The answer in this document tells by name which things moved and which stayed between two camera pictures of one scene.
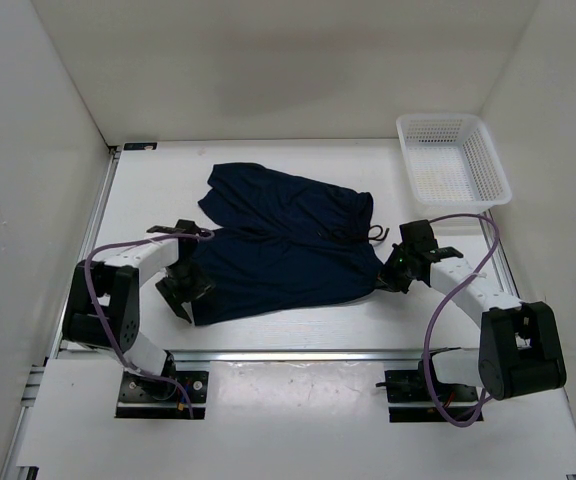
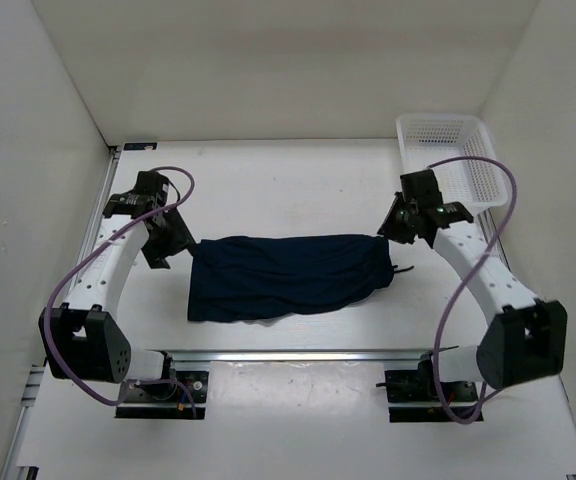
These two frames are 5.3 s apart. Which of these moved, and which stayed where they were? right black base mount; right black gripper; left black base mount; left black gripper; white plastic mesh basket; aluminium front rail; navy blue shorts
Moved: right black gripper; navy blue shorts; left black gripper
Stayed: right black base mount; aluminium front rail; white plastic mesh basket; left black base mount
